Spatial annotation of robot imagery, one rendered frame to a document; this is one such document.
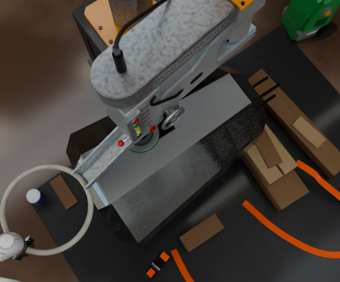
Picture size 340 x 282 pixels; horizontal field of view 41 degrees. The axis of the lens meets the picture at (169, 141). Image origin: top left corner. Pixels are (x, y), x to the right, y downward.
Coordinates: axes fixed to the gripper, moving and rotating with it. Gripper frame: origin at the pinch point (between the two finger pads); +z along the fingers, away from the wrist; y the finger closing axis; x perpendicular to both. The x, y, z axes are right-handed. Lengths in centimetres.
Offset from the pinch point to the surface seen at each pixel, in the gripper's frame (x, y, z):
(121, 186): -24, 55, -3
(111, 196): -22, 47, -2
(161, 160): -35, 79, -5
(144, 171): -30, 69, -4
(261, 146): -82, 138, 46
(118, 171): -17, 61, -3
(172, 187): -48, 71, 7
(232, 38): -38, 137, -56
